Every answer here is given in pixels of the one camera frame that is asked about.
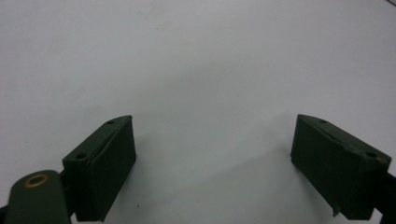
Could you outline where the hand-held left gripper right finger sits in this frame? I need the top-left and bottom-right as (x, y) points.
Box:
(290, 113), (392, 221)

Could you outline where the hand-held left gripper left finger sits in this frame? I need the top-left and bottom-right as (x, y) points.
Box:
(62, 114), (137, 223)

